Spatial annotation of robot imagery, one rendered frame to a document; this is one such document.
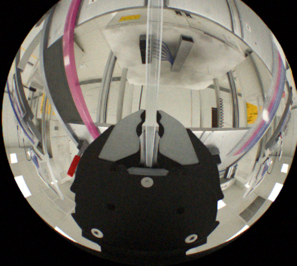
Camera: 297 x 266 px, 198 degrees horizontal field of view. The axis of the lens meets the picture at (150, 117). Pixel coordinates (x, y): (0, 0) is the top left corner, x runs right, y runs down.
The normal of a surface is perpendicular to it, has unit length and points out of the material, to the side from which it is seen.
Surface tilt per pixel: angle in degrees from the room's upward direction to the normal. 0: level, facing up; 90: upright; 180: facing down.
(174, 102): 90
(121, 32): 0
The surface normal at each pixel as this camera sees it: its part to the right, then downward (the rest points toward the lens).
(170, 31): -0.04, 1.00
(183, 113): 0.00, -0.07
